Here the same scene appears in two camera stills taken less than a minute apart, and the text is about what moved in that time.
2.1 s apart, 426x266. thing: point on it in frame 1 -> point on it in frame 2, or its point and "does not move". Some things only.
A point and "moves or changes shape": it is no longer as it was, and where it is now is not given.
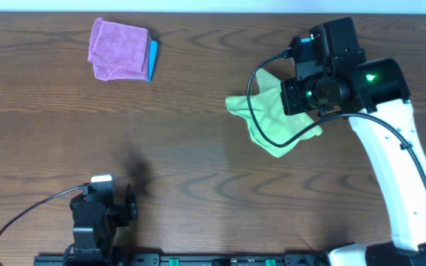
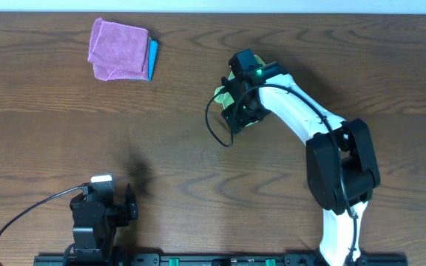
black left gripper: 128,210 does not move
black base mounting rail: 106,257 does not move
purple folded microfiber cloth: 118,52 does not move
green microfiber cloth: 265,108 moves or changes shape
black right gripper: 291,106 -> 240,122
